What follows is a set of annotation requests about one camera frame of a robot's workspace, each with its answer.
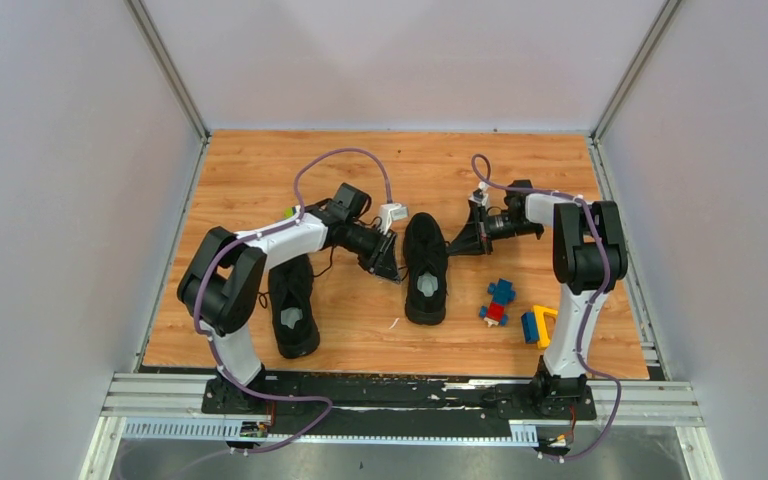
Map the purple cable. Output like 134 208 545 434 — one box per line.
193 147 395 454
471 154 623 463

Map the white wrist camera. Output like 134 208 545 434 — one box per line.
378 203 409 233
468 181 489 208

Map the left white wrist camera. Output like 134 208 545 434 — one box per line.
378 203 409 233

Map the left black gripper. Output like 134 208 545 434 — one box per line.
342 221 402 285

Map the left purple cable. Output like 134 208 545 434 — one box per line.
193 147 395 454

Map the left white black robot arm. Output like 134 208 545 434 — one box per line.
177 183 408 413

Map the black shoe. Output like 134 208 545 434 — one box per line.
268 255 320 359
403 212 448 326

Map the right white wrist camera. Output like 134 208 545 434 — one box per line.
468 181 489 208

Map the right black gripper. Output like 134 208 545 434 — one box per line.
447 205 539 256

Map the white slotted cable duct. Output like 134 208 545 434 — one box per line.
122 419 540 446

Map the blue red toy block car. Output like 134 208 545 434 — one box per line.
479 278 517 327

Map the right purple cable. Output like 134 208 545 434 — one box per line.
471 154 623 463

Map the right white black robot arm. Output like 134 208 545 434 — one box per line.
447 180 628 418

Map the yellow blue toy block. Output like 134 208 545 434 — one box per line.
521 305 558 350

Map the aluminium frame rail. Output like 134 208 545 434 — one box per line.
101 373 704 427

